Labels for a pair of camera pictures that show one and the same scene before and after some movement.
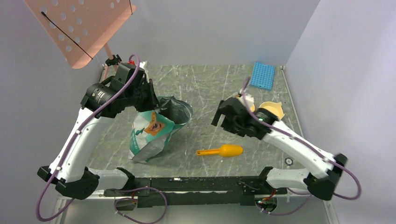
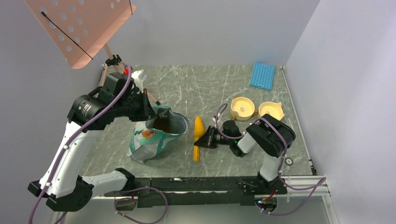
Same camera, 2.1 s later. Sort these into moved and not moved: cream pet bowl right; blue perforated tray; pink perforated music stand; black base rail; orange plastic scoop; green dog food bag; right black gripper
Moved: green dog food bag; right black gripper; orange plastic scoop
Not moved: cream pet bowl right; blue perforated tray; pink perforated music stand; black base rail
